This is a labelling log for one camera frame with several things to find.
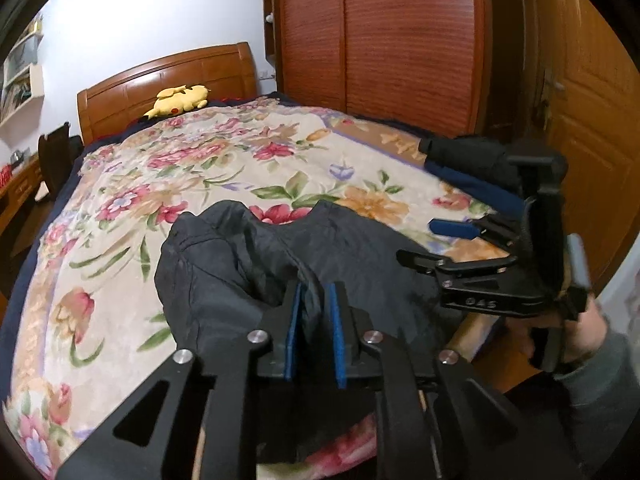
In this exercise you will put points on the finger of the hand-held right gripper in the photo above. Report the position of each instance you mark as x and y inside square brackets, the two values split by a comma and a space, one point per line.
[450, 227]
[425, 261]

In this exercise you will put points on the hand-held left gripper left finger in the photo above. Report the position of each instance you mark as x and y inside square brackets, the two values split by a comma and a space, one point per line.
[292, 330]

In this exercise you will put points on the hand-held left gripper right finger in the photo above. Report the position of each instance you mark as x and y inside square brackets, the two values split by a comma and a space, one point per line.
[337, 335]

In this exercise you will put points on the dark grey jacket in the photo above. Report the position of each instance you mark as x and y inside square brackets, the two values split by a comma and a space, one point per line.
[225, 260]

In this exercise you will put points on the person's right forearm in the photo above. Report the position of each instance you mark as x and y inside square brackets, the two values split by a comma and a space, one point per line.
[600, 385]

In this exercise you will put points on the person's right hand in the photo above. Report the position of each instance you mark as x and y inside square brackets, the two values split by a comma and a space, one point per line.
[585, 335]

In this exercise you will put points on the black and blue garment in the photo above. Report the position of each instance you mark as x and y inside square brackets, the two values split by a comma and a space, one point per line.
[465, 155]

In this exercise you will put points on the wooden door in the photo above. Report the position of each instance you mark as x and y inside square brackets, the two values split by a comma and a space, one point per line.
[590, 110]

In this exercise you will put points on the floral blanket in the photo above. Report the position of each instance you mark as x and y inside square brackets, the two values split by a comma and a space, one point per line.
[150, 200]

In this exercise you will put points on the reddish wooden wardrobe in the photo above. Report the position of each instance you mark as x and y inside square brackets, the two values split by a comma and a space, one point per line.
[400, 35]

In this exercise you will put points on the yellow plush toy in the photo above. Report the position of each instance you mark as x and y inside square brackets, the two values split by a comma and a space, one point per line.
[175, 102]

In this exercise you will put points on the wooden headboard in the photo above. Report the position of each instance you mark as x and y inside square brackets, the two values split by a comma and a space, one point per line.
[130, 95]

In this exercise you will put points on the dark chair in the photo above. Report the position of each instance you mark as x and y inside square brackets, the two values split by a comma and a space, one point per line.
[55, 160]

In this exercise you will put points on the wooden desk cabinet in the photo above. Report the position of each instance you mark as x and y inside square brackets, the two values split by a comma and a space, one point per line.
[20, 185]

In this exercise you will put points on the red desk item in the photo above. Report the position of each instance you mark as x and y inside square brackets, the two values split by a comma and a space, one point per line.
[5, 176]

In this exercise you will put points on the white wall shelf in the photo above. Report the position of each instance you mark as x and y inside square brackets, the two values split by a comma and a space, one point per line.
[32, 90]

